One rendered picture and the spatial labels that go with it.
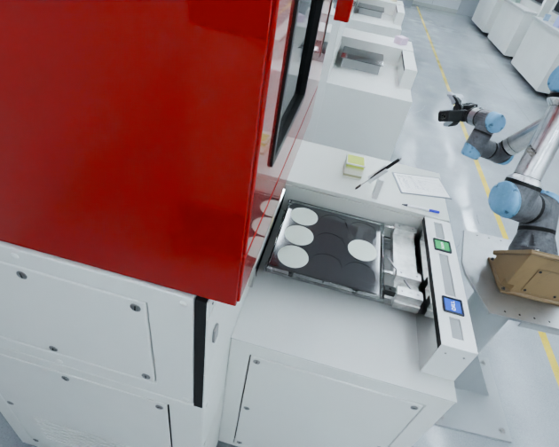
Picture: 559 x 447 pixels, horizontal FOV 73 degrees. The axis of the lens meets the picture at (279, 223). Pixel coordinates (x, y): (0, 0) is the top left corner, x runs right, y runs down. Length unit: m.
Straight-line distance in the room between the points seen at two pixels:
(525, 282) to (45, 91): 1.45
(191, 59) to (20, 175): 0.34
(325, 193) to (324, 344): 0.58
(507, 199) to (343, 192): 0.55
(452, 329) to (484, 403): 1.21
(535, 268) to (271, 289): 0.88
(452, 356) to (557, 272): 0.57
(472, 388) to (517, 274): 0.92
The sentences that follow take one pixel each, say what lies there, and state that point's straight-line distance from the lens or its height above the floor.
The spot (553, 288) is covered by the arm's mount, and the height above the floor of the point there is 0.89.
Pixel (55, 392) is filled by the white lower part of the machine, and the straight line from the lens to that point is 1.28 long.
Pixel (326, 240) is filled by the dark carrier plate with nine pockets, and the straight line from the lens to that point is 1.30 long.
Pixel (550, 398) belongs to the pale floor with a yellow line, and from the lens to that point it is 2.60.
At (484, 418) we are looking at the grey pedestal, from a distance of 2.28.
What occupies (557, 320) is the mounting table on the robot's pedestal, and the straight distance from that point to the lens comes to 1.62.
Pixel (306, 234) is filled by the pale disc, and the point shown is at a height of 0.90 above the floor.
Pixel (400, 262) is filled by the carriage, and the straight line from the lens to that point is 1.36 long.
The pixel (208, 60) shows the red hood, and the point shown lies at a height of 1.61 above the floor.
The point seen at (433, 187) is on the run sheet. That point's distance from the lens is 1.66.
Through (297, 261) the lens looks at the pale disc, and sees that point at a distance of 1.20.
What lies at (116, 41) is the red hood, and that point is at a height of 1.61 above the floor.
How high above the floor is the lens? 1.74
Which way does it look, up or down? 40 degrees down
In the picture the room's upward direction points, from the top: 11 degrees clockwise
